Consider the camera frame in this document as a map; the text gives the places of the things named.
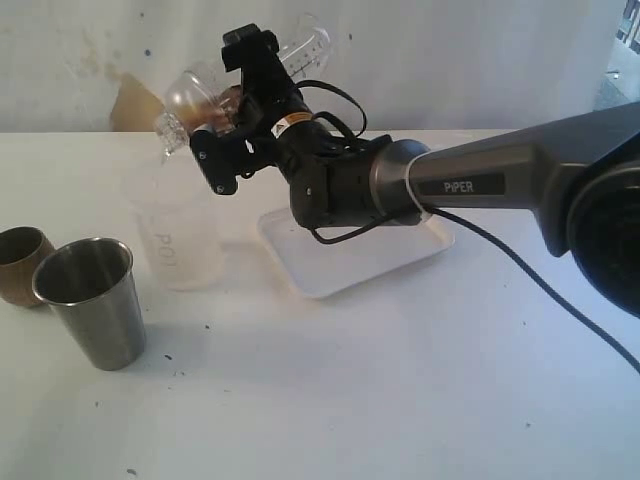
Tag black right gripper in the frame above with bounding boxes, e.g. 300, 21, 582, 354
219, 23, 321, 176

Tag brown cubes and gold coins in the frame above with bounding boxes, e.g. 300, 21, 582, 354
187, 85, 242, 135

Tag clear plastic shaker cup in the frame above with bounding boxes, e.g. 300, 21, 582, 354
221, 16, 331, 137

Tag clear plastic shaker lid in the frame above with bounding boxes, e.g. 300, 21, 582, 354
153, 60, 238, 162

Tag stainless steel cup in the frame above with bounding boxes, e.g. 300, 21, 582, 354
32, 237, 146, 371

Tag brown wooden bowl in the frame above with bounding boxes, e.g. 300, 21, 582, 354
1, 226, 54, 308

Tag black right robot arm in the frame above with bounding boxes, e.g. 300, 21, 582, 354
221, 24, 639, 314

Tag translucent plastic cup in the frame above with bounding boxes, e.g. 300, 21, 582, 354
122, 149, 223, 291

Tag white right zip tie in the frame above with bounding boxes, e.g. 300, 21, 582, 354
404, 154, 439, 224

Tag white rectangular tray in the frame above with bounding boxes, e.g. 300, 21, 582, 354
257, 208, 455, 299

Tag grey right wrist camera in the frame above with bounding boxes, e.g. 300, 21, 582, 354
189, 124, 238, 196

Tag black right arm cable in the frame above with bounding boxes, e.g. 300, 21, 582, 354
294, 79, 640, 374

